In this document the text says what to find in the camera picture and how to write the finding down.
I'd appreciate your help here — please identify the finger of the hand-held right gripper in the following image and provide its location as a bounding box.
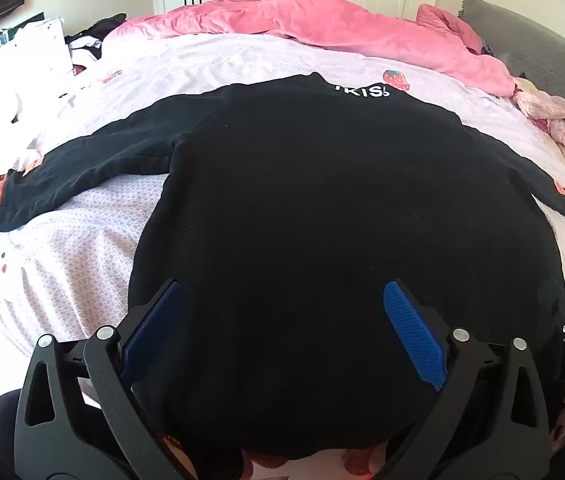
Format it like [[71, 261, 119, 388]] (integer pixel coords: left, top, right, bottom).
[[537, 277, 565, 342]]

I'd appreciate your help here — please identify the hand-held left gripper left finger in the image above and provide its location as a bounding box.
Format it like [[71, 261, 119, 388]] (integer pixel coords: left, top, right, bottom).
[[14, 279, 189, 480]]

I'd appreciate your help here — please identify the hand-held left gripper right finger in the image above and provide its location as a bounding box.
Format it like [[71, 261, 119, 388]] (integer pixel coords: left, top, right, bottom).
[[383, 279, 549, 480]]

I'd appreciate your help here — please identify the black sweater with orange patches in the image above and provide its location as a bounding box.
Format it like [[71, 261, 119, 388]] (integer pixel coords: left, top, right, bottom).
[[0, 72, 565, 475]]

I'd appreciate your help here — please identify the pile of dark clothes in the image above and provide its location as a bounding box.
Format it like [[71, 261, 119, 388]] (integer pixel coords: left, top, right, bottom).
[[65, 14, 128, 77]]

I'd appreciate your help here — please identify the strawberry print bed sheet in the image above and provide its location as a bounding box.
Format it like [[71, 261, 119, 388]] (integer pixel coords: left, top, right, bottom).
[[0, 32, 565, 367]]

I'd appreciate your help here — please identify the grey padded headboard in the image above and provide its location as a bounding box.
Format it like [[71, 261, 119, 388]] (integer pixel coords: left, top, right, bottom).
[[457, 0, 565, 127]]

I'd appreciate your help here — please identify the white drawer unit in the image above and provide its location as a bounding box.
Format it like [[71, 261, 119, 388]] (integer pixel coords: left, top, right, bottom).
[[0, 12, 74, 127]]

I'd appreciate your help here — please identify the pink duvet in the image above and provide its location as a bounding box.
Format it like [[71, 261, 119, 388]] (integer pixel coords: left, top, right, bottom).
[[102, 0, 516, 97]]

